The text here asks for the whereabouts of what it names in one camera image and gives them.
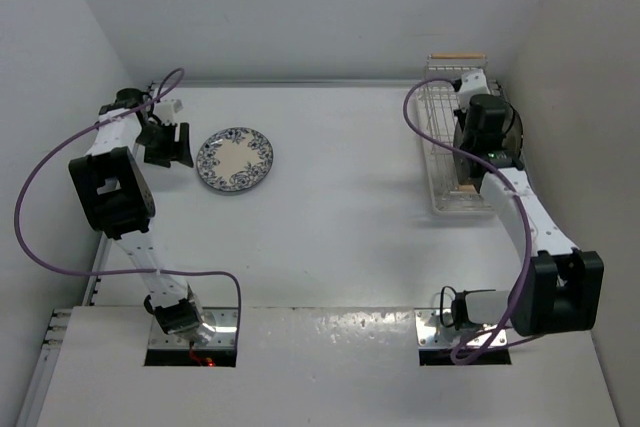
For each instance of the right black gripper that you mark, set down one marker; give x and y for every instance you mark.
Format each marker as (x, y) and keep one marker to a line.
(464, 111)

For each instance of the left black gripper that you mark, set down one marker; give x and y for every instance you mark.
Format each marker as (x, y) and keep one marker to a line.
(177, 151)

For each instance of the black patterned rim plate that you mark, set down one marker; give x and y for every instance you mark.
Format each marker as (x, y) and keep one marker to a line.
(513, 133)

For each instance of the brown rim cream plate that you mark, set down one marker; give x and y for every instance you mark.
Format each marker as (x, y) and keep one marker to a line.
(467, 170)

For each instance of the blue floral ceramic plate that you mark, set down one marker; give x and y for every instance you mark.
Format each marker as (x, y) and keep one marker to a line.
(234, 159)

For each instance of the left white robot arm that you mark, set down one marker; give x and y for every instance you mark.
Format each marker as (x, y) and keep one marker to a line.
(118, 202)

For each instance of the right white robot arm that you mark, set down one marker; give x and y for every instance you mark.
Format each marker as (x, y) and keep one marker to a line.
(561, 288)

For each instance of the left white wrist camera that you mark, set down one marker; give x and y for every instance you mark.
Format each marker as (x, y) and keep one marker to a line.
(166, 111)

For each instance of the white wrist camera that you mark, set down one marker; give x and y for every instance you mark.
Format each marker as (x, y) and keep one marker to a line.
(166, 111)
(472, 82)

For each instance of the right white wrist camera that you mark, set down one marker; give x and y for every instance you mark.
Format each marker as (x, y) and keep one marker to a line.
(472, 82)

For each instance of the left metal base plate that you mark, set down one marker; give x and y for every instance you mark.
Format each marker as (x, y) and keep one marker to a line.
(218, 332)

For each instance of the metal base plate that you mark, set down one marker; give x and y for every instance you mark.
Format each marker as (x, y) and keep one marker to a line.
(434, 331)
(218, 332)

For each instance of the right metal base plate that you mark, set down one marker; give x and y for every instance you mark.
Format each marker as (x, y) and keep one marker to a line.
(434, 331)

